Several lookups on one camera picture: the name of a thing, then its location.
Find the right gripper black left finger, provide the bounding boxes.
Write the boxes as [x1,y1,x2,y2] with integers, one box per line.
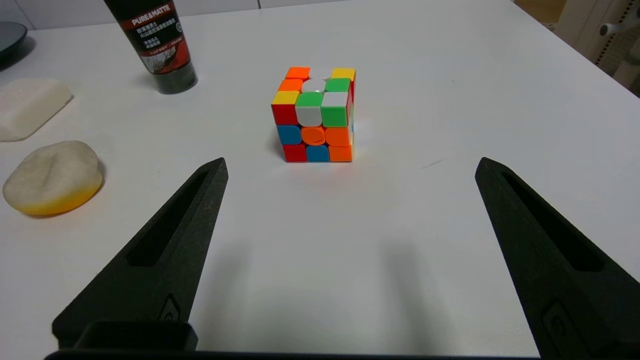
[51,157,229,351]

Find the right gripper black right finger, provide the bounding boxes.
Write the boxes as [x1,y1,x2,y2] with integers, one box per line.
[475,157,640,360]

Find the black cosmetic tube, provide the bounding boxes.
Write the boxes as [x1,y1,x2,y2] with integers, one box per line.
[103,0,199,95]

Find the gray round plate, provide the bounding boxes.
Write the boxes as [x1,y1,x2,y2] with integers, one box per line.
[0,21,28,63]

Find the multicolour puzzle cube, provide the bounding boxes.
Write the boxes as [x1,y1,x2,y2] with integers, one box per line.
[271,66,357,164]

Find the white soap bar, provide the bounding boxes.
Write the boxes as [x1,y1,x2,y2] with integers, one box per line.
[0,78,74,142]

